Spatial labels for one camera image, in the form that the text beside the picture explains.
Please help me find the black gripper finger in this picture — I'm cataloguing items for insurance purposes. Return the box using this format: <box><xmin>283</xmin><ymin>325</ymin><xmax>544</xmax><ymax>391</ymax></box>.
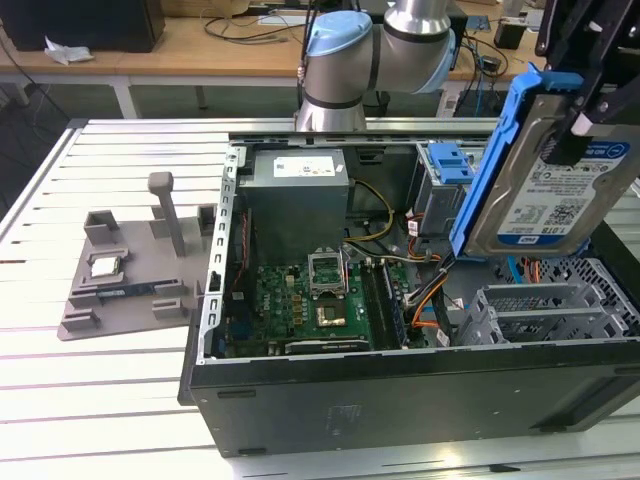
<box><xmin>534</xmin><ymin>0</ymin><xmax>599</xmax><ymax>76</ymax></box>
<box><xmin>542</xmin><ymin>29</ymin><xmax>640</xmax><ymax>166</ymax></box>

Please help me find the hard disk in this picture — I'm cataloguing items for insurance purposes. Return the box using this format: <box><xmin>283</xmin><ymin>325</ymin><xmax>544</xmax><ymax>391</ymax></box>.
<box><xmin>448</xmin><ymin>62</ymin><xmax>640</xmax><ymax>264</ymax></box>

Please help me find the grey disk bay cage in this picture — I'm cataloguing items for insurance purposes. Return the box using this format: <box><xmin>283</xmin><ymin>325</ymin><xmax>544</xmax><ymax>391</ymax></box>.
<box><xmin>414</xmin><ymin>141</ymin><xmax>494</xmax><ymax>251</ymax></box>

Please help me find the silver disk bay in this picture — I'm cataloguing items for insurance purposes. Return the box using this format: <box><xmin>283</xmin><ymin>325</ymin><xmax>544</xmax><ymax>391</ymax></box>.
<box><xmin>457</xmin><ymin>282</ymin><xmax>629</xmax><ymax>346</ymax></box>

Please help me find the small black box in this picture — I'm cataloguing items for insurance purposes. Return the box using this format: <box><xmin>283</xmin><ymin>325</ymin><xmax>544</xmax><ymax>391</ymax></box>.
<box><xmin>493</xmin><ymin>17</ymin><xmax>527</xmax><ymax>50</ymax></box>

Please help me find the blue plastic bay latch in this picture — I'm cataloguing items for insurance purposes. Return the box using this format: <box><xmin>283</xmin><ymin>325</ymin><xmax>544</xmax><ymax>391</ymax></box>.
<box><xmin>428</xmin><ymin>143</ymin><xmax>475</xmax><ymax>186</ymax></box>

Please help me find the installed RAM stick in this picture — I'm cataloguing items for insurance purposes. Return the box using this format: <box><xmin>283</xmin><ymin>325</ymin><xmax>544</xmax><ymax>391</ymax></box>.
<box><xmin>382</xmin><ymin>262</ymin><xmax>409</xmax><ymax>350</ymax></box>

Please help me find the black RAM slot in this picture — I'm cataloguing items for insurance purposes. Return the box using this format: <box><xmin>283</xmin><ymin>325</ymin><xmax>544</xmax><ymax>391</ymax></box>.
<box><xmin>359</xmin><ymin>259</ymin><xmax>389</xmax><ymax>351</ymax></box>

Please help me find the grey power supply unit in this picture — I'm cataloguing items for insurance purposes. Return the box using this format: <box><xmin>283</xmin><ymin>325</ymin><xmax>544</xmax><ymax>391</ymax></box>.
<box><xmin>237</xmin><ymin>148</ymin><xmax>351</xmax><ymax>261</ymax></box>

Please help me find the metal CPU socket cover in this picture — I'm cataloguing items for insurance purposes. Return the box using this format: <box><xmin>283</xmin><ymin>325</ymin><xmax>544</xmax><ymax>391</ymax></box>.
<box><xmin>306</xmin><ymin>248</ymin><xmax>348</xmax><ymax>300</ymax></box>

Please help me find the CPU socket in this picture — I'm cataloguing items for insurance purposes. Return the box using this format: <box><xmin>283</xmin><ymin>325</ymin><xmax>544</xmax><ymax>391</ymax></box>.
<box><xmin>313</xmin><ymin>298</ymin><xmax>347</xmax><ymax>329</ymax></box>

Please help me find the black open PC case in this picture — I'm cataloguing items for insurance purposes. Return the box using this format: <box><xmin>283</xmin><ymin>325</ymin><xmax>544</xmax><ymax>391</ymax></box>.
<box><xmin>177</xmin><ymin>127</ymin><xmax>640</xmax><ymax>459</ymax></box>

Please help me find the black graphics card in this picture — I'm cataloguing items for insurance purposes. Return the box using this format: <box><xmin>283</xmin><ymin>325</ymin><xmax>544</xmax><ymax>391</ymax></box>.
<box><xmin>269</xmin><ymin>335</ymin><xmax>375</xmax><ymax>357</ymax></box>

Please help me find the green motherboard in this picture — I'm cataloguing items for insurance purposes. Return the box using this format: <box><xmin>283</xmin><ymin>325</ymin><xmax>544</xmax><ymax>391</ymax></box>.
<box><xmin>224</xmin><ymin>259</ymin><xmax>416</xmax><ymax>354</ymax></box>

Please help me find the black case fan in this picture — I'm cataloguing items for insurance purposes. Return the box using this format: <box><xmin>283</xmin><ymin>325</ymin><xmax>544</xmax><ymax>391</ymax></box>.
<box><xmin>223</xmin><ymin>207</ymin><xmax>257</xmax><ymax>307</ymax></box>

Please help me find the wooden desk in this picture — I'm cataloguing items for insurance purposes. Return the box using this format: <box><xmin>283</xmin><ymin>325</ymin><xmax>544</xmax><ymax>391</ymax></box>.
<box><xmin>0</xmin><ymin>0</ymin><xmax>546</xmax><ymax>121</ymax></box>

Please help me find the grey parts rack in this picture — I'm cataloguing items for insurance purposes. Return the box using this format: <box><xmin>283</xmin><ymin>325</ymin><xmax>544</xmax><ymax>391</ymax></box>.
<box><xmin>57</xmin><ymin>172</ymin><xmax>219</xmax><ymax>343</ymax></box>

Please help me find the blue RAM stick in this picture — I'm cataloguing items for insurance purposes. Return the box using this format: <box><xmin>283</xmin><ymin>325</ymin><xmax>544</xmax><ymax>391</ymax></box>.
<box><xmin>97</xmin><ymin>283</ymin><xmax>155</xmax><ymax>300</ymax></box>

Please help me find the large black box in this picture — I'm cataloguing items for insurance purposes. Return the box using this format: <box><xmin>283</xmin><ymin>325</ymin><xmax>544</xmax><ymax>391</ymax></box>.
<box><xmin>0</xmin><ymin>0</ymin><xmax>167</xmax><ymax>55</ymax></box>

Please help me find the silver CPU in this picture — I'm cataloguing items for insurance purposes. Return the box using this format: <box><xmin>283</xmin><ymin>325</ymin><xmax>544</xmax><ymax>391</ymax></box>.
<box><xmin>90</xmin><ymin>258</ymin><xmax>124</xmax><ymax>278</ymax></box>

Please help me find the crumpled white paper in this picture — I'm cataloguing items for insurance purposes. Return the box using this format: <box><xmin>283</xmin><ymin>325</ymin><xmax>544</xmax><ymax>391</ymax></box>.
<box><xmin>43</xmin><ymin>34</ymin><xmax>95</xmax><ymax>66</ymax></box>

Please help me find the blue data wire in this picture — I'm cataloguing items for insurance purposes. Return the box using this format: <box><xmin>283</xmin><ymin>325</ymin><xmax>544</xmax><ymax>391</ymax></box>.
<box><xmin>504</xmin><ymin>255</ymin><xmax>526</xmax><ymax>284</ymax></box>

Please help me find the yellow wire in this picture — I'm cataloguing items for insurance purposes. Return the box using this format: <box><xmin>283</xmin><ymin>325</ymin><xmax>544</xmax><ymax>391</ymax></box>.
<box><xmin>344</xmin><ymin>179</ymin><xmax>396</xmax><ymax>246</ymax></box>

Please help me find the orange wire bundle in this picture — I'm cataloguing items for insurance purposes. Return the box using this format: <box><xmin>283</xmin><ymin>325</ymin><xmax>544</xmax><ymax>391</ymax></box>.
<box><xmin>407</xmin><ymin>237</ymin><xmax>451</xmax><ymax>331</ymax></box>

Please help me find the black sleeved wire bundle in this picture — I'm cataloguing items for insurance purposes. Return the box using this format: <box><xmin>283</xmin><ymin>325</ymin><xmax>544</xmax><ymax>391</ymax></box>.
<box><xmin>433</xmin><ymin>252</ymin><xmax>464</xmax><ymax>349</ymax></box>

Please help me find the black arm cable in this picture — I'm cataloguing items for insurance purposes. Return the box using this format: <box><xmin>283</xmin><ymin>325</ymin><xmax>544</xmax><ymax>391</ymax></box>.
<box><xmin>295</xmin><ymin>0</ymin><xmax>321</xmax><ymax>109</ymax></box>

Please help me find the red and black fan wire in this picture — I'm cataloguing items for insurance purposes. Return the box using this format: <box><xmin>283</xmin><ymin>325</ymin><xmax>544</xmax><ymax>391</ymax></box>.
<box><xmin>232</xmin><ymin>209</ymin><xmax>251</xmax><ymax>304</ymax></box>

